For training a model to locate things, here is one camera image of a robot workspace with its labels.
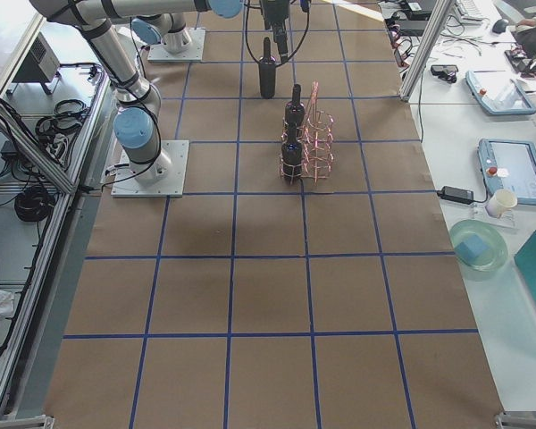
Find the copper wire wine basket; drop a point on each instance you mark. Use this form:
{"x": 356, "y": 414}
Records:
{"x": 315, "y": 136}

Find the dark wine bottle in basket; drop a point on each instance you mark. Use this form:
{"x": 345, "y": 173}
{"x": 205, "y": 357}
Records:
{"x": 291, "y": 155}

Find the black computer mouse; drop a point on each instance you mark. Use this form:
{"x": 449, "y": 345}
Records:
{"x": 500, "y": 26}

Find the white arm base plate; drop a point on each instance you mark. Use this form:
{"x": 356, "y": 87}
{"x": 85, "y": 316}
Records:
{"x": 166, "y": 177}
{"x": 179, "y": 47}

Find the blue sponge block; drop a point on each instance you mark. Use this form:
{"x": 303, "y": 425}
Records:
{"x": 473, "y": 250}

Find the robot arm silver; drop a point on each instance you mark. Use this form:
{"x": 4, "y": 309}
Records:
{"x": 136, "y": 124}
{"x": 151, "y": 29}

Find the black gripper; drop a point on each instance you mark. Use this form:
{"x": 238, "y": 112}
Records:
{"x": 273, "y": 13}

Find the aluminium profile post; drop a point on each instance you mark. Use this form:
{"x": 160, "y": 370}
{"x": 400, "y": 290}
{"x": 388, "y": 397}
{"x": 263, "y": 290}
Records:
{"x": 434, "y": 27}

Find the black power adapter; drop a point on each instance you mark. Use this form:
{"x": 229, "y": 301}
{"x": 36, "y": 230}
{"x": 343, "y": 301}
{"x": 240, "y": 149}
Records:
{"x": 461, "y": 196}

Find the white paper cup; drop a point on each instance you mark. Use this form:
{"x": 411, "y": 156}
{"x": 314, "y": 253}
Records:
{"x": 501, "y": 201}

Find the dark wine bottle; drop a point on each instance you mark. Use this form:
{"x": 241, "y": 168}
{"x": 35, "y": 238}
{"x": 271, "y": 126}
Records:
{"x": 267, "y": 71}
{"x": 291, "y": 155}

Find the blue teach pendant far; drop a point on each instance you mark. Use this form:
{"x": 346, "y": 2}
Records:
{"x": 498, "y": 93}

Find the blue teach pendant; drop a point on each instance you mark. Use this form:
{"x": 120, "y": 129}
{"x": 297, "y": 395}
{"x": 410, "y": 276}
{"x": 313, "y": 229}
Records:
{"x": 498, "y": 93}
{"x": 509, "y": 164}

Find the grey control box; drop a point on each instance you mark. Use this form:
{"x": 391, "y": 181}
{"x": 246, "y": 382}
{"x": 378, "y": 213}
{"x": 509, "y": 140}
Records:
{"x": 40, "y": 65}

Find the blue teach pendant near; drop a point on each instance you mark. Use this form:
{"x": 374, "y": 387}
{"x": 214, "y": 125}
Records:
{"x": 509, "y": 164}

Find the green glass bowl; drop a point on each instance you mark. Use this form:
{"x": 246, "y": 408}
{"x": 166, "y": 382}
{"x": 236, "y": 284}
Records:
{"x": 490, "y": 235}

